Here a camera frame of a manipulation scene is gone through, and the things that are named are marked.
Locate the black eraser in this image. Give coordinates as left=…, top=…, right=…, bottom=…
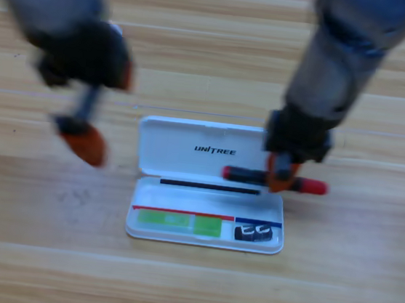
left=232, top=221, right=276, bottom=246

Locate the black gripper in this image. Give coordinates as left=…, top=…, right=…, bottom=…
left=258, top=102, right=340, bottom=201
left=15, top=13, right=141, bottom=171

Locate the green highlighter pen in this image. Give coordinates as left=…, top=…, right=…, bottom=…
left=137, top=208, right=224, bottom=239

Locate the white Unitree pencil case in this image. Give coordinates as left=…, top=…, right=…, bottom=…
left=123, top=113, right=297, bottom=256

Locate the red and black marker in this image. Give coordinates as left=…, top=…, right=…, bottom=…
left=220, top=164, right=331, bottom=197

